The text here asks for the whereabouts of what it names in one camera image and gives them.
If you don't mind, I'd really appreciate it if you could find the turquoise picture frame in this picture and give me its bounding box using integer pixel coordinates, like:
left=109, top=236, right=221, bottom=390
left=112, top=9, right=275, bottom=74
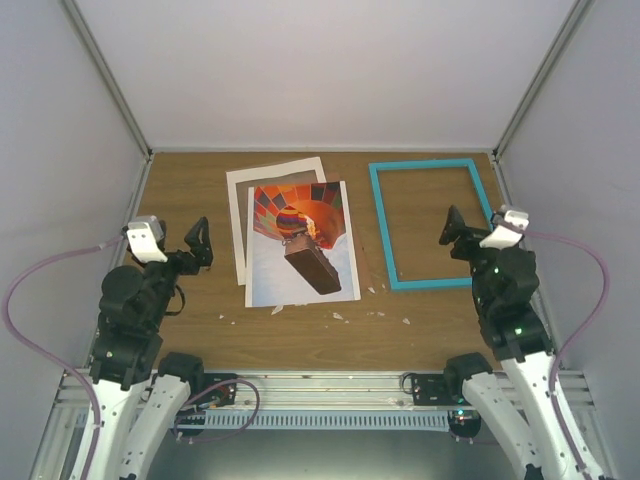
left=368, top=158, right=492, bottom=292

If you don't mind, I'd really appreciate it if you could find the hot air balloon photo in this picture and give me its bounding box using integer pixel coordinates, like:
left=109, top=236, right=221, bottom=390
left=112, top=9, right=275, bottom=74
left=245, top=181, right=361, bottom=308

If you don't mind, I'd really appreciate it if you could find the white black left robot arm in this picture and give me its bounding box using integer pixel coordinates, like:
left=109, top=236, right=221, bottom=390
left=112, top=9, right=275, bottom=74
left=70, top=216, right=214, bottom=479

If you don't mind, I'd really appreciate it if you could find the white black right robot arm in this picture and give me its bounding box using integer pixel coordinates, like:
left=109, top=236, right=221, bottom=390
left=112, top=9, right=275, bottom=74
left=439, top=206, right=607, bottom=479

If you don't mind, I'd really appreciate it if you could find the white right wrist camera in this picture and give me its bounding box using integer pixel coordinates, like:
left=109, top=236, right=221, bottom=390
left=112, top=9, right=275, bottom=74
left=479, top=205, right=529, bottom=250

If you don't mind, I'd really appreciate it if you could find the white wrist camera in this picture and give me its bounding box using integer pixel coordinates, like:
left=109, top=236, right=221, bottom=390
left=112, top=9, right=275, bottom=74
left=124, top=215, right=168, bottom=264
left=479, top=205, right=529, bottom=250

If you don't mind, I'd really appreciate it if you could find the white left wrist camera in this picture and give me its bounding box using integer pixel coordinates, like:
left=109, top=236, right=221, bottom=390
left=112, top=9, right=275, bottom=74
left=124, top=215, right=168, bottom=264

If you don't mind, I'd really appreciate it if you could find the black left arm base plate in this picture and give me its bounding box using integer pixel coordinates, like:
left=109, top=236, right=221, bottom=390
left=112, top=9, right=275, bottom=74
left=187, top=372, right=238, bottom=409

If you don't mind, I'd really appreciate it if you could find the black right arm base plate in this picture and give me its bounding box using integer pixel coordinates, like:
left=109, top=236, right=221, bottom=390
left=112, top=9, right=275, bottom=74
left=399, top=372, right=469, bottom=408

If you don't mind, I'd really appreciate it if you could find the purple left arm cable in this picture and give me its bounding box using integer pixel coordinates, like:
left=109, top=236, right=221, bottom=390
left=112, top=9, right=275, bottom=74
left=2, top=234, right=131, bottom=480

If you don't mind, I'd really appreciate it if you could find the aluminium front rail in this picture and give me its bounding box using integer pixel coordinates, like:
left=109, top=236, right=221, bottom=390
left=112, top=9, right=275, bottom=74
left=54, top=370, right=595, bottom=410

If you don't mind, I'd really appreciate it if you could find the grey slotted cable duct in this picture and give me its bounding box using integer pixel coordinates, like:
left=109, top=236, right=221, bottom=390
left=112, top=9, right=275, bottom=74
left=179, top=410, right=449, bottom=432

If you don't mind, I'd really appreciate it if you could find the aluminium corner post right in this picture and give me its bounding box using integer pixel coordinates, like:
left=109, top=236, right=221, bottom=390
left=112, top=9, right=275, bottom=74
left=492, top=0, right=594, bottom=162

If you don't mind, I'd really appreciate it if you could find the aluminium corner post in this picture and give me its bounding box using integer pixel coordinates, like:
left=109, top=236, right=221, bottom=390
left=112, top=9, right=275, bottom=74
left=492, top=0, right=594, bottom=162
left=60, top=0, right=153, bottom=163

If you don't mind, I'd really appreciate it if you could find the aluminium corner post left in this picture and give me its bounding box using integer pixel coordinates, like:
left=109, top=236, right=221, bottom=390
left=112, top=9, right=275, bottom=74
left=60, top=0, right=153, bottom=163

